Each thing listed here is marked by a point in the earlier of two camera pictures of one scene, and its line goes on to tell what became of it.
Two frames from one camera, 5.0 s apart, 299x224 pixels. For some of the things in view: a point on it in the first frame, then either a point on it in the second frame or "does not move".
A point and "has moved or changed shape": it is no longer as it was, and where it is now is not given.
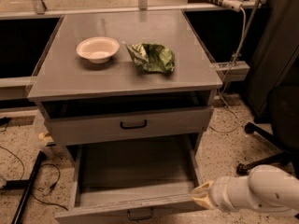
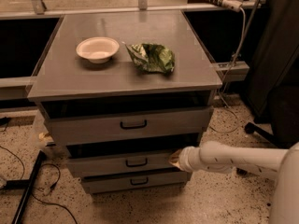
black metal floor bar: [24, 200] does not move
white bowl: [98, 49] does not move
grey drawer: [135, 184] has moved or changed shape
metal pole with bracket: [238, 70] does not move
